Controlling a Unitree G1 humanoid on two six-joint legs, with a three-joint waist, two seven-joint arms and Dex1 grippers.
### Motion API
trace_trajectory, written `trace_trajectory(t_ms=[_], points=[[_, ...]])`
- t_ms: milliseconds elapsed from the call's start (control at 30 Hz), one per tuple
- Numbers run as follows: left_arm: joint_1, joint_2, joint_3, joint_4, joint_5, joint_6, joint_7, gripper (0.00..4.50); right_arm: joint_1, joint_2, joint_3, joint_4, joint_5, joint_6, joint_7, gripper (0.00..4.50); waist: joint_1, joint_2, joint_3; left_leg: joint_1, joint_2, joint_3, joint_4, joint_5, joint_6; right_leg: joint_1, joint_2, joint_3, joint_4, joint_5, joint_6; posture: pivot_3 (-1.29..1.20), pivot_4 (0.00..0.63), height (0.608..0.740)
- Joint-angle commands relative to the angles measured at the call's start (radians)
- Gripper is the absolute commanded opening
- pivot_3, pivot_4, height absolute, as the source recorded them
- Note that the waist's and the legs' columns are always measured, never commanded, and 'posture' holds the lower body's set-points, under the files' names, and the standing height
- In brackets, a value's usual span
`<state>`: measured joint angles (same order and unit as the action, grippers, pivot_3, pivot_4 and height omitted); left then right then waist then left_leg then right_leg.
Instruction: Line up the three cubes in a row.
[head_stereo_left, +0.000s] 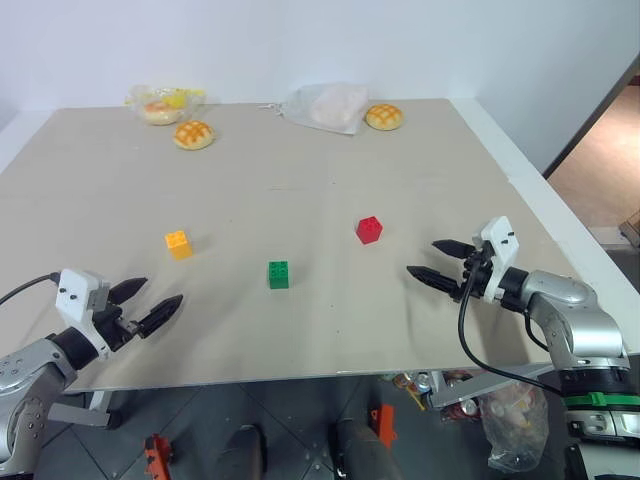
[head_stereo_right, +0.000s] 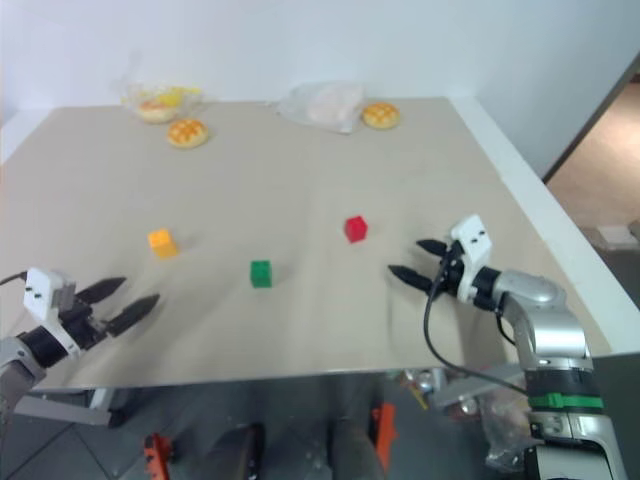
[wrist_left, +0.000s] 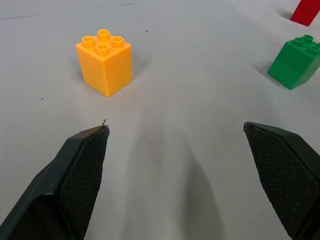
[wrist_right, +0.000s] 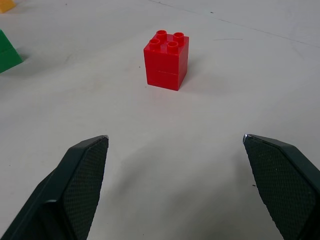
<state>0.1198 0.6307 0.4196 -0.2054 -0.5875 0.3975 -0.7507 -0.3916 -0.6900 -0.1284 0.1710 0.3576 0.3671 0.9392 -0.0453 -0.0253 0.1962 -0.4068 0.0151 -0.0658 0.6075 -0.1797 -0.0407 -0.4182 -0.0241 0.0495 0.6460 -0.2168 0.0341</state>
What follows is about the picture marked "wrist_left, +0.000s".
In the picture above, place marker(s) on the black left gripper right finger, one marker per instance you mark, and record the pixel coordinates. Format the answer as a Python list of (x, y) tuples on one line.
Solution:
[(287, 172)]

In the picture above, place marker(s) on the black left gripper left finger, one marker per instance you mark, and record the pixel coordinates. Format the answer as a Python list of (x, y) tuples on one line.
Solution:
[(67, 185)]

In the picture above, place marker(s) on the green toy brick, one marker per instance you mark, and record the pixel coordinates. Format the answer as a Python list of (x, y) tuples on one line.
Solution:
[(293, 62)]

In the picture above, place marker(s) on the orange toy brick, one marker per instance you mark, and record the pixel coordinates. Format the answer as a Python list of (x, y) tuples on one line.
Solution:
[(105, 63)]

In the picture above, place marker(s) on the red toy brick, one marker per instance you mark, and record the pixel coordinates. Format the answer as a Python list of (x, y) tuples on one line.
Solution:
[(305, 13)]

